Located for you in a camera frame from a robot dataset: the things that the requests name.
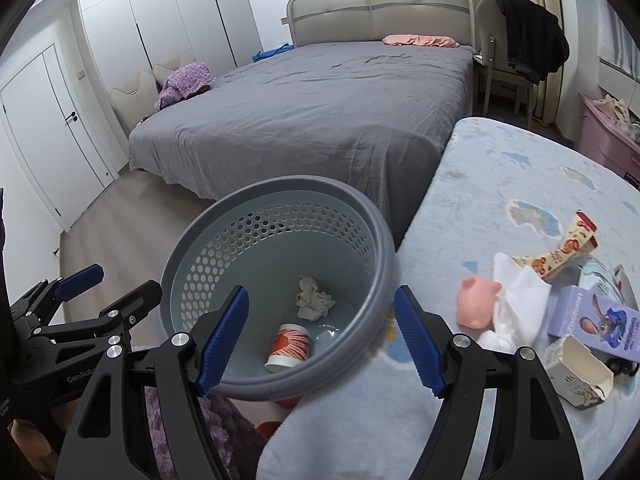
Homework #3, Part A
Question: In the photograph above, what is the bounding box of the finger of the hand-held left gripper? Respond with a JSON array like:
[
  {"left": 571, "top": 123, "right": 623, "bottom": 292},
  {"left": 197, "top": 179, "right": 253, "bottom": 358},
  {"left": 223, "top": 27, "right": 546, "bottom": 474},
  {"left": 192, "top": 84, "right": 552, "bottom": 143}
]
[
  {"left": 30, "top": 280, "right": 164, "bottom": 356},
  {"left": 9, "top": 263, "right": 106, "bottom": 331}
]

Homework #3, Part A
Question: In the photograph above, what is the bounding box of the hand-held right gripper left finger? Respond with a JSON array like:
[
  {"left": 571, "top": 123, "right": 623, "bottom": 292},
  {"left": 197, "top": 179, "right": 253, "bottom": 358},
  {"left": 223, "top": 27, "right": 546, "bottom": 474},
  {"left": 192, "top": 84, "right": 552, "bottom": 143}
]
[{"left": 54, "top": 285, "right": 250, "bottom": 480}]

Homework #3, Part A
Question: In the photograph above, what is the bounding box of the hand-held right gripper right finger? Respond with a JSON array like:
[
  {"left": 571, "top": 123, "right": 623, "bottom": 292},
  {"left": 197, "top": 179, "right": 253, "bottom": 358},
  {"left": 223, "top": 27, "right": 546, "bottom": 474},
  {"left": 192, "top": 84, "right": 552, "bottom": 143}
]
[{"left": 393, "top": 284, "right": 586, "bottom": 480}]

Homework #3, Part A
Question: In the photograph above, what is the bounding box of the pink pig toy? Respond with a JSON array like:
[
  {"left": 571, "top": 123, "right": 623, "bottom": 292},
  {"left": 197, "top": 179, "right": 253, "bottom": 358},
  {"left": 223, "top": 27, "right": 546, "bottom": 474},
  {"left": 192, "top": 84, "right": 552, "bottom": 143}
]
[{"left": 456, "top": 276, "right": 503, "bottom": 331}]

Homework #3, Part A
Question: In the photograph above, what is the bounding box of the grey perforated wastebasket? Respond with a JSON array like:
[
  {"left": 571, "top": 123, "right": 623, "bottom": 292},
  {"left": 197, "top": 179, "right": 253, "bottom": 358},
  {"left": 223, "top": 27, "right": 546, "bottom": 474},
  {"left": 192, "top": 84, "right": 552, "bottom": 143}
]
[{"left": 159, "top": 175, "right": 401, "bottom": 401}]

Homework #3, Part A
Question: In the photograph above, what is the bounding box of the white tissue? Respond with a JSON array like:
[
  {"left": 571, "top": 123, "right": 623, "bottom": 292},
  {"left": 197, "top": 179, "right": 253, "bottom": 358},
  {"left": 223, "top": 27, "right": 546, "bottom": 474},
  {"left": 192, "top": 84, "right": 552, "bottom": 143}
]
[
  {"left": 475, "top": 252, "right": 551, "bottom": 353},
  {"left": 294, "top": 275, "right": 337, "bottom": 321}
]

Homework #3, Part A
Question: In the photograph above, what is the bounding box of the small white carton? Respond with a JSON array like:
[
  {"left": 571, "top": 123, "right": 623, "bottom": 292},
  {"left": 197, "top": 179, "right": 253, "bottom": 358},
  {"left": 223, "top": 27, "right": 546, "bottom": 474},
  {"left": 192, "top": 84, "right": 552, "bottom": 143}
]
[{"left": 542, "top": 334, "right": 615, "bottom": 411}]

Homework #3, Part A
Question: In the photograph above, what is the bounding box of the purple cartoon box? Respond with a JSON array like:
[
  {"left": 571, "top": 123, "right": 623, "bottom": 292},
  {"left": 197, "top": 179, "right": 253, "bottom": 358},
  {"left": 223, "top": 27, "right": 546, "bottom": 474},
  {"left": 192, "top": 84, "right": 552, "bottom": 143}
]
[{"left": 547, "top": 285, "right": 640, "bottom": 356}]

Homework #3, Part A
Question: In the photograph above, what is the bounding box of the beige snack wrapper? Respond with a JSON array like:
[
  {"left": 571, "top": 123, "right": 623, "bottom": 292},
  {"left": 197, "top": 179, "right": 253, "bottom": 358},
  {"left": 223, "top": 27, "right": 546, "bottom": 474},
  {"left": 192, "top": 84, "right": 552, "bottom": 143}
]
[{"left": 510, "top": 210, "right": 600, "bottom": 283}]

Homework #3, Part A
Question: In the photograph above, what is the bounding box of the orange striped paper cup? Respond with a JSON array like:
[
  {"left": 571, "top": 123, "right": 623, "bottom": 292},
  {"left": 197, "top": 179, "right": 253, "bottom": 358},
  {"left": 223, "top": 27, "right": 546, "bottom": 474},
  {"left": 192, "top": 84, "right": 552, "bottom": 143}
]
[{"left": 265, "top": 323, "right": 312, "bottom": 374}]

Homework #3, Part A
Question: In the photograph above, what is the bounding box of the red object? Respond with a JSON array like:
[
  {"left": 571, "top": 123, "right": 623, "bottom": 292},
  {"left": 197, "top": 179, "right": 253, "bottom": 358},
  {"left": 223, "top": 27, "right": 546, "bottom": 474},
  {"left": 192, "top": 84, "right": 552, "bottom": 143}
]
[{"left": 257, "top": 395, "right": 301, "bottom": 441}]

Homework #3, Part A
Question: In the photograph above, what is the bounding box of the purple fuzzy cloth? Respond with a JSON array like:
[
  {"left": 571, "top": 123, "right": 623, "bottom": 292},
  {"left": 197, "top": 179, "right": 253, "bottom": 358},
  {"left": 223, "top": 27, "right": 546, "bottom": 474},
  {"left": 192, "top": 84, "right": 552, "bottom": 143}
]
[{"left": 145, "top": 385, "right": 268, "bottom": 480}]

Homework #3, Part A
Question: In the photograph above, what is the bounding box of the crumpled white tissue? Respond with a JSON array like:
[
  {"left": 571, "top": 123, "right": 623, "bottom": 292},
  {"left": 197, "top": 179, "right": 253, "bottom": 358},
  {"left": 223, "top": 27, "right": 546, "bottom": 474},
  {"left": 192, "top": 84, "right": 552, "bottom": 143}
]
[{"left": 294, "top": 275, "right": 337, "bottom": 321}]

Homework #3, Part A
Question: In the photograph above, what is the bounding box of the white double door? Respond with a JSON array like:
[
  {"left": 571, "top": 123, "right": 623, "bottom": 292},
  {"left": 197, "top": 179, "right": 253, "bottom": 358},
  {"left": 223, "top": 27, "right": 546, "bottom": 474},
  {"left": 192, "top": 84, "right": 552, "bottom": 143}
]
[{"left": 0, "top": 42, "right": 121, "bottom": 233}]

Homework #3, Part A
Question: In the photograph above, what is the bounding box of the beige cushioned seat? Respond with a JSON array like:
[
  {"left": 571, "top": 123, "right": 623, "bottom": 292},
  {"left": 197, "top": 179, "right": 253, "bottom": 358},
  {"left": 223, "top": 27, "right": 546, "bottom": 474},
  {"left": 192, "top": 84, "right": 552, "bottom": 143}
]
[
  {"left": 152, "top": 52, "right": 197, "bottom": 86},
  {"left": 109, "top": 71, "right": 157, "bottom": 133}
]

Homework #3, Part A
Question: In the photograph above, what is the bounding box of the small black object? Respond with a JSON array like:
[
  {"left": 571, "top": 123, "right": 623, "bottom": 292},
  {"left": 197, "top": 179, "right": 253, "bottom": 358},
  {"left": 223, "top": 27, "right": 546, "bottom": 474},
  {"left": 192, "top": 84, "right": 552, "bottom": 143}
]
[{"left": 602, "top": 357, "right": 633, "bottom": 378}]

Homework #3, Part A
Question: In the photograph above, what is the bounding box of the purple knitted blanket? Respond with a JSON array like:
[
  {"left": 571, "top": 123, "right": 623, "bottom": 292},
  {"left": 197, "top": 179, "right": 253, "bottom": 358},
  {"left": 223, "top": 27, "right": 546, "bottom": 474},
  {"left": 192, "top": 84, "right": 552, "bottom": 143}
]
[{"left": 154, "top": 61, "right": 212, "bottom": 112}]

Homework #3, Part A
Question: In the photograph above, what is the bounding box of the grey bed with beige headboard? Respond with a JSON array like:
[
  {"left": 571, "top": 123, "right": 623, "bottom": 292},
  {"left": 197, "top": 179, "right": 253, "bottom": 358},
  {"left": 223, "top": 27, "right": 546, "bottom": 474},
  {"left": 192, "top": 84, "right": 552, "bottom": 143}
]
[{"left": 127, "top": 0, "right": 481, "bottom": 253}]

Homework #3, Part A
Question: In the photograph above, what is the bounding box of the white wardrobe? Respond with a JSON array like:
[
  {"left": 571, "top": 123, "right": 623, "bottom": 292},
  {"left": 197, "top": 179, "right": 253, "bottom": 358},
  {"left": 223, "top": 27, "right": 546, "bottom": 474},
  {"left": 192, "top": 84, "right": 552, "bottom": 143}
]
[{"left": 75, "top": 0, "right": 263, "bottom": 91}]

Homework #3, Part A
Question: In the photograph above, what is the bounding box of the pink storage box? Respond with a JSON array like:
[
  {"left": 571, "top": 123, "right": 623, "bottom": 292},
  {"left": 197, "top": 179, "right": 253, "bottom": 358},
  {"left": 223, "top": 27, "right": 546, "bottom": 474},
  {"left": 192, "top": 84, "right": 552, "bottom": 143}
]
[{"left": 577, "top": 91, "right": 640, "bottom": 181}]

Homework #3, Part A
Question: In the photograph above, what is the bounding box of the blue cloth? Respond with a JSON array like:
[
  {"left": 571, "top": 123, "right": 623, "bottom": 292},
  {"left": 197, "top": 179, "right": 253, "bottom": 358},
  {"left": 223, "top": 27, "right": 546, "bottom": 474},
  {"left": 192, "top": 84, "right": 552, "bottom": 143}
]
[{"left": 251, "top": 42, "right": 295, "bottom": 63}]

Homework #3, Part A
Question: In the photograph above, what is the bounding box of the pink cloth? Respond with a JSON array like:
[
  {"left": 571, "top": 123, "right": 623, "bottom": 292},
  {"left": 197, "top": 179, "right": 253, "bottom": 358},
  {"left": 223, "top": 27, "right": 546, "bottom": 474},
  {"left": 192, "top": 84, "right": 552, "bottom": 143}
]
[{"left": 382, "top": 33, "right": 461, "bottom": 49}]

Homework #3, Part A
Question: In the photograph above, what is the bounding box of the pile of pale clothes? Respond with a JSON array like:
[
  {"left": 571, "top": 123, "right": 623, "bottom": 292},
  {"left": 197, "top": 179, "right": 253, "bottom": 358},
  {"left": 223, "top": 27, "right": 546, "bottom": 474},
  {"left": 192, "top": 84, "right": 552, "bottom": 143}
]
[{"left": 592, "top": 94, "right": 640, "bottom": 133}]

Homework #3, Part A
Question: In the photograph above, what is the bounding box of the beige chair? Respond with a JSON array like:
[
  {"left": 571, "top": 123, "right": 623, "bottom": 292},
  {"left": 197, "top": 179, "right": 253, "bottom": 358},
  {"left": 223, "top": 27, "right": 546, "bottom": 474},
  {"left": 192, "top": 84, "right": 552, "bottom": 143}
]
[{"left": 472, "top": 0, "right": 538, "bottom": 128}]

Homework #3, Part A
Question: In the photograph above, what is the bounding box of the black jacket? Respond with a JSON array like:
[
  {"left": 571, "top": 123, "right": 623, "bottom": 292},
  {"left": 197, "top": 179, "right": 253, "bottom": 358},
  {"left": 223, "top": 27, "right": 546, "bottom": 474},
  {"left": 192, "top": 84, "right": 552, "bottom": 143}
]
[{"left": 492, "top": 0, "right": 571, "bottom": 86}]

